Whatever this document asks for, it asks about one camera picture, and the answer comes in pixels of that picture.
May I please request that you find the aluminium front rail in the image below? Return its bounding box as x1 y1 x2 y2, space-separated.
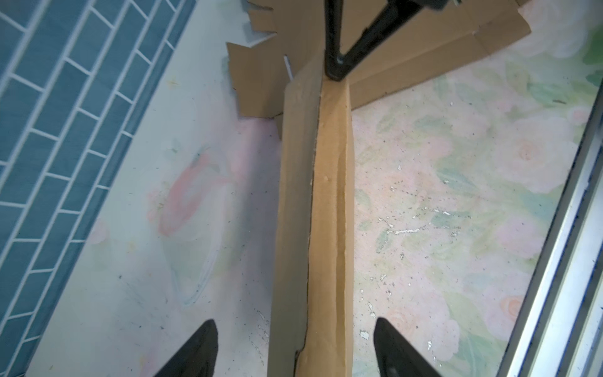
498 94 602 376

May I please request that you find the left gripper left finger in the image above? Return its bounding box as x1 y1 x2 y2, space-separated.
155 319 218 377

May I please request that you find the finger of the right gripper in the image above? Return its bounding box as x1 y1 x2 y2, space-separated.
324 0 448 82

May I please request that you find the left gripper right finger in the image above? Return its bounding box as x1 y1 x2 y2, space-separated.
374 317 441 377

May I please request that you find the brown cardboard box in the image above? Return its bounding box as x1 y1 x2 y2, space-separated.
227 0 531 118
267 54 354 376

